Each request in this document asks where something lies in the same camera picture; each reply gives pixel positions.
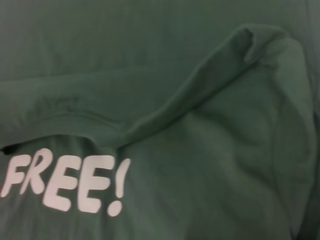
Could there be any dark green t-shirt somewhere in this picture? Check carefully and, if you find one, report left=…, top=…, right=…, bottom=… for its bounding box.
left=0, top=0, right=320, bottom=240

